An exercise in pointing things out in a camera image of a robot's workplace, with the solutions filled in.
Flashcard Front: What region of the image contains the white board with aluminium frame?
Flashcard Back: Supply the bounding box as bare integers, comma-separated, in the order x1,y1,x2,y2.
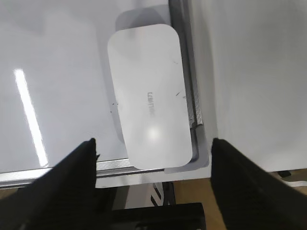
0,0,211,189

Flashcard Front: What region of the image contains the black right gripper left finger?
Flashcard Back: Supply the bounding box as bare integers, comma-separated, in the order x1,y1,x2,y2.
0,138,113,230

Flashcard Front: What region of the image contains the white board eraser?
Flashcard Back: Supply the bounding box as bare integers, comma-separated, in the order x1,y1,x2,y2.
107,24,192,170

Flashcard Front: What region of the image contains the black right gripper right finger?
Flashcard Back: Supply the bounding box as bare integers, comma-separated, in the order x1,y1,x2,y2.
211,138,307,230

